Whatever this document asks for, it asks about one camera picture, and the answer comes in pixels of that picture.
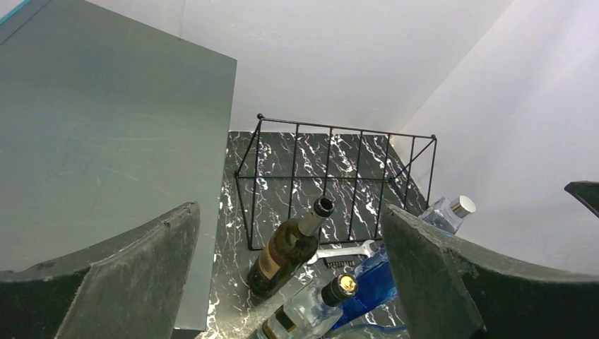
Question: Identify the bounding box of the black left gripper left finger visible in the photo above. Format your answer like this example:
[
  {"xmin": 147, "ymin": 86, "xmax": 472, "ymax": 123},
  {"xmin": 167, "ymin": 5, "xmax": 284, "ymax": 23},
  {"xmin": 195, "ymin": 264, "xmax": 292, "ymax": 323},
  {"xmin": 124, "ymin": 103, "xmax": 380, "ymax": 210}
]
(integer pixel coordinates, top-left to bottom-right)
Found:
[{"xmin": 1, "ymin": 202, "xmax": 201, "ymax": 338}]

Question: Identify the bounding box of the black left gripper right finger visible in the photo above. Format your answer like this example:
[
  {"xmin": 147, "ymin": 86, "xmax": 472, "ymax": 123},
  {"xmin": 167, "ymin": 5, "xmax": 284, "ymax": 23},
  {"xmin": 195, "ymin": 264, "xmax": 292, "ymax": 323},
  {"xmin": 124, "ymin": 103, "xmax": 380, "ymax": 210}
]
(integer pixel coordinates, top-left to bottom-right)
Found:
[{"xmin": 381, "ymin": 205, "xmax": 598, "ymax": 338}]

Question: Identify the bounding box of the blue square water bottle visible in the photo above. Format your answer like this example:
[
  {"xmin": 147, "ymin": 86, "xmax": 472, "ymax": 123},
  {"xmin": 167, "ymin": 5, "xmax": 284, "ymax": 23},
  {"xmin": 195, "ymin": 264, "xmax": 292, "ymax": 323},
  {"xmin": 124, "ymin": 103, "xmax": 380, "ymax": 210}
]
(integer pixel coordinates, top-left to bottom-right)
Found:
[{"xmin": 331, "ymin": 245, "xmax": 398, "ymax": 330}]

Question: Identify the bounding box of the clear square liquor bottle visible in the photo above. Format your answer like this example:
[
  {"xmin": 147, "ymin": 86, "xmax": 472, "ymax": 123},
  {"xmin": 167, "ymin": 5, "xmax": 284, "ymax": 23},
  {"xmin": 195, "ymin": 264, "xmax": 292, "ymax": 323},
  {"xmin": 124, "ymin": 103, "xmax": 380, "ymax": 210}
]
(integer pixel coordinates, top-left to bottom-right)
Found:
[{"xmin": 255, "ymin": 273, "xmax": 358, "ymax": 339}]

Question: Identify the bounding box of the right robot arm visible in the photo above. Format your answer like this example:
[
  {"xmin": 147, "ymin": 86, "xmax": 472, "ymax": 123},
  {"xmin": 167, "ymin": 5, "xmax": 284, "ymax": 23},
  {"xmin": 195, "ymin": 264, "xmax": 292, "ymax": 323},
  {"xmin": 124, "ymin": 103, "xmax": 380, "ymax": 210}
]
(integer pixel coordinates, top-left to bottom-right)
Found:
[{"xmin": 564, "ymin": 181, "xmax": 599, "ymax": 217}]

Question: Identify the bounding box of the dark green wine bottle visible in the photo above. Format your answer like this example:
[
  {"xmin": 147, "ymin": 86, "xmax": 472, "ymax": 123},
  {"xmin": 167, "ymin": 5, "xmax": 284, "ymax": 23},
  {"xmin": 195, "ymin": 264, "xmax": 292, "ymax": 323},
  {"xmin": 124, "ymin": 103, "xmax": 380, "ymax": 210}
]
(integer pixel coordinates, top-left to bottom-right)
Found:
[{"xmin": 247, "ymin": 196, "xmax": 335, "ymax": 300}]

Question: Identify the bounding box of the silver open-end wrench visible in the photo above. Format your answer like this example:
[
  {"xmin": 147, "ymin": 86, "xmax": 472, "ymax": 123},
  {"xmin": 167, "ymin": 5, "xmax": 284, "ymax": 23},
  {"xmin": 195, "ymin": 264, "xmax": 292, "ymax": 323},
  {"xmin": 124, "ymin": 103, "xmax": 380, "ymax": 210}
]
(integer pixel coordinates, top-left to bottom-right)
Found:
[{"xmin": 307, "ymin": 239, "xmax": 375, "ymax": 265}]

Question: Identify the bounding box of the black bit holder strip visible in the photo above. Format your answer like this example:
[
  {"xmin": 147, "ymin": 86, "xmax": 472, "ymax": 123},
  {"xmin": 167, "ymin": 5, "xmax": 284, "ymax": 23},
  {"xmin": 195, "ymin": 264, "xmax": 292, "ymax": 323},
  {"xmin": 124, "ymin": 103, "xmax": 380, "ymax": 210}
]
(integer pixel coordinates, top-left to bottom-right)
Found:
[{"xmin": 323, "ymin": 255, "xmax": 356, "ymax": 269}]

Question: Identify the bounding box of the dark grey metal box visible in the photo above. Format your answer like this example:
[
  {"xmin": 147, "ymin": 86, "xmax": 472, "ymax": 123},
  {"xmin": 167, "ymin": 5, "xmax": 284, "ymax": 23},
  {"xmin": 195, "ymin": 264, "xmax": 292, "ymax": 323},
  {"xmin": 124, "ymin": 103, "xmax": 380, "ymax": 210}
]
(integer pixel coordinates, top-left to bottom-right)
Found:
[{"xmin": 1, "ymin": 1, "xmax": 237, "ymax": 331}]

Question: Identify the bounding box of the black wire wine rack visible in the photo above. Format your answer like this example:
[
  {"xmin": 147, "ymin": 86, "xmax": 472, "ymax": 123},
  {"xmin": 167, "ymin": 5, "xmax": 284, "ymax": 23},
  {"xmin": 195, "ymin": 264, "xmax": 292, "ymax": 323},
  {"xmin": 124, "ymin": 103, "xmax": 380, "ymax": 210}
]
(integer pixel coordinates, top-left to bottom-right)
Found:
[{"xmin": 227, "ymin": 115, "xmax": 438, "ymax": 251}]

